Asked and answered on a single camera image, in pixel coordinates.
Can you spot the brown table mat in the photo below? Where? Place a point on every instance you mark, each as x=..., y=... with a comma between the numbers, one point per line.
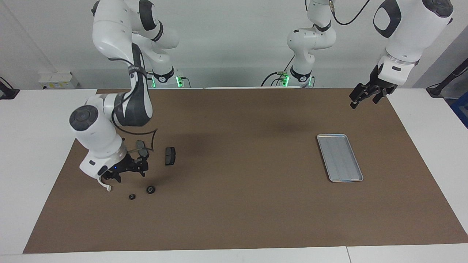
x=219, y=212

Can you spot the small dark grey brake pad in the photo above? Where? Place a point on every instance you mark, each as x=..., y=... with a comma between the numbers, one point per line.
x=170, y=156

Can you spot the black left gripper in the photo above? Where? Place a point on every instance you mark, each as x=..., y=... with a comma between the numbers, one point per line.
x=376, y=83

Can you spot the black stand with pole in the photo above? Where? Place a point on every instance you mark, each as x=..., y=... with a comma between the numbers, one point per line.
x=437, y=90

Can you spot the large dark grey brake pad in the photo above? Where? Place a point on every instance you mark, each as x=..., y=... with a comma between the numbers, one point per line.
x=140, y=146

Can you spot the black stand clamp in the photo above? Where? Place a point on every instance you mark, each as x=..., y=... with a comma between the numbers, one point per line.
x=7, y=93

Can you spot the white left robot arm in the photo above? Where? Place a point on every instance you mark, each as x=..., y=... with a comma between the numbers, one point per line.
x=409, y=36

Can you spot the silver metal tray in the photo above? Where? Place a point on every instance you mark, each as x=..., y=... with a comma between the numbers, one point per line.
x=340, y=157

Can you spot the large black bearing gear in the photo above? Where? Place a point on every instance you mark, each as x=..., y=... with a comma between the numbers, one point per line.
x=150, y=189

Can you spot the white power box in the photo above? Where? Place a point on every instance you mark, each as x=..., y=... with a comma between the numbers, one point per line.
x=58, y=81

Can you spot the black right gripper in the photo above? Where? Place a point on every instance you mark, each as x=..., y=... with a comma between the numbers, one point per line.
x=124, y=166

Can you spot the blue crate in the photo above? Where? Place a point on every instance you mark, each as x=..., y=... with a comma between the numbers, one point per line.
x=461, y=109

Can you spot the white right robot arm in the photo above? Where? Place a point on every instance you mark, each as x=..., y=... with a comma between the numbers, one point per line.
x=109, y=33

